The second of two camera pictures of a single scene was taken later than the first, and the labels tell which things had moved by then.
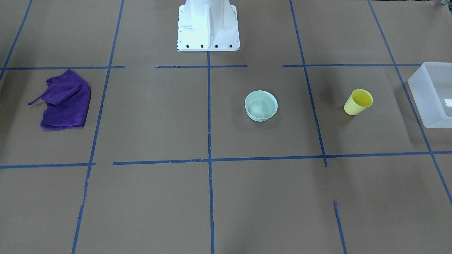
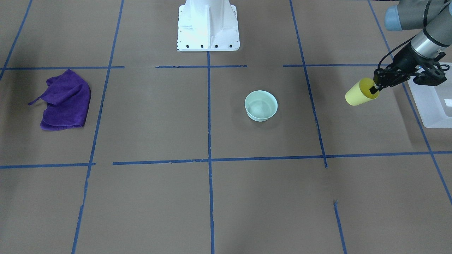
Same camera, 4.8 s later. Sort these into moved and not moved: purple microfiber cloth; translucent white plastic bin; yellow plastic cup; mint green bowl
Moved: yellow plastic cup
Not moved: translucent white plastic bin; purple microfiber cloth; mint green bowl
